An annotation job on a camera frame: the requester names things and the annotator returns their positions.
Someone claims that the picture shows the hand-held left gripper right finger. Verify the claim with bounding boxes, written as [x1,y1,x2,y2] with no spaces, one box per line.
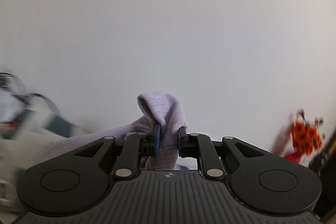
[178,127,265,180]

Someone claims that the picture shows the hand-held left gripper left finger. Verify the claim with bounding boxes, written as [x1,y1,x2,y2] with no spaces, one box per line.
[73,123,162,180]

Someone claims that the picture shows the lavender ribbed cardigan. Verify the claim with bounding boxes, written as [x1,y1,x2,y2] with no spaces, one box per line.
[47,91,189,172]

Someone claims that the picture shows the orange flowers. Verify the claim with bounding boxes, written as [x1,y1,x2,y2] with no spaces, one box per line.
[290,109,324,156]

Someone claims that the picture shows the black cabinet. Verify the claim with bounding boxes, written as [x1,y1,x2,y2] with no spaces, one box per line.
[307,132,336,222]

